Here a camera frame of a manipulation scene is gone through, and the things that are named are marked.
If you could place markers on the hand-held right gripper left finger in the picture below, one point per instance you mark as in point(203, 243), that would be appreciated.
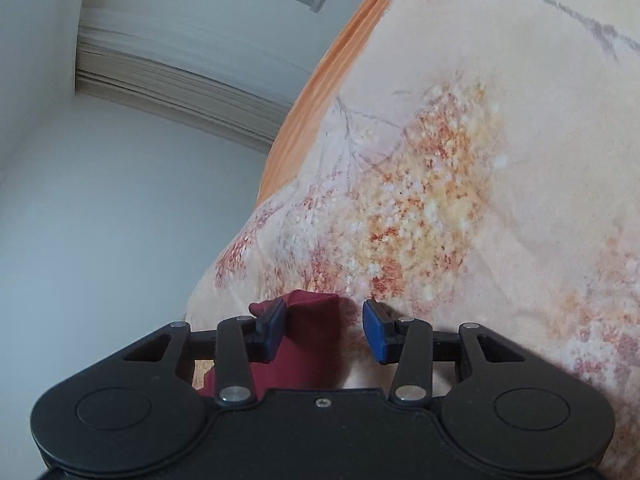
point(272, 332)

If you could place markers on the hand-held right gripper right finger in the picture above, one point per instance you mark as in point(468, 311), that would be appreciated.
point(375, 332)

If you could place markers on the maroon small garment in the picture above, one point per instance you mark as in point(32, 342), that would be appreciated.
point(310, 350)

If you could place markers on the floral printed blanket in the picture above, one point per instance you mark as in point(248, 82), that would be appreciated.
point(450, 160)

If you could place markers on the orange bed sheet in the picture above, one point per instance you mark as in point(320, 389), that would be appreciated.
point(320, 95)

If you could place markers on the beige curtain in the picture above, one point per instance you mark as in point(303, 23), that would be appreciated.
point(190, 80)

